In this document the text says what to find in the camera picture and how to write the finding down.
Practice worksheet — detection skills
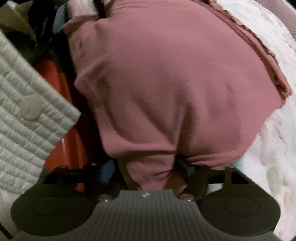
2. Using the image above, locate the pink ribbed small garment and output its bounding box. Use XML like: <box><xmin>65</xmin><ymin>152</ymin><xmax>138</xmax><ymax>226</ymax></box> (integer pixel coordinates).
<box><xmin>63</xmin><ymin>1</ymin><xmax>291</xmax><ymax>190</ymax></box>

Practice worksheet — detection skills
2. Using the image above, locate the white floral bed quilt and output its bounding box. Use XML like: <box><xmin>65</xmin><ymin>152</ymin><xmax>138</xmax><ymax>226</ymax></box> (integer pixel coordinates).
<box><xmin>204</xmin><ymin>1</ymin><xmax>295</xmax><ymax>240</ymax></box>

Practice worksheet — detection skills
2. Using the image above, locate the grey quilted jacket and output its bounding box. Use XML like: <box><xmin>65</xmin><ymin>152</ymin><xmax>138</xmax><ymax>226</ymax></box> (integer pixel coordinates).
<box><xmin>1</xmin><ymin>33</ymin><xmax>80</xmax><ymax>194</ymax></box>

